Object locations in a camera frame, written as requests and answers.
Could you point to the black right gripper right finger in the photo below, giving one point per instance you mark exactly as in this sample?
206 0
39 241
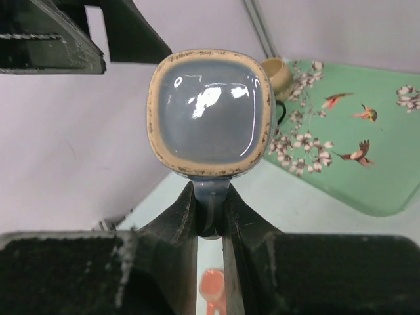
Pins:
268 271

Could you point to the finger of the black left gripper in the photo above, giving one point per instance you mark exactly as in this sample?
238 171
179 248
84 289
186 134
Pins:
130 37
48 37

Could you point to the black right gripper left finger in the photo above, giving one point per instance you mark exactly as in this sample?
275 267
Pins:
147 271

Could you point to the salmon pink mug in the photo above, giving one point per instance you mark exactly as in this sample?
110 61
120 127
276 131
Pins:
212 289

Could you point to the grey blue small mug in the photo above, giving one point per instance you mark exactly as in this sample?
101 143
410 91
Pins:
210 114

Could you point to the beige round mug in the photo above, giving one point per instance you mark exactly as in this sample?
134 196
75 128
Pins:
280 76

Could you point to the green floral placemat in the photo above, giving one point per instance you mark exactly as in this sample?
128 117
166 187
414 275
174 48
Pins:
353 133

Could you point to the left aluminium frame post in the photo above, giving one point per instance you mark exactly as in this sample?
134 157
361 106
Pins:
260 26

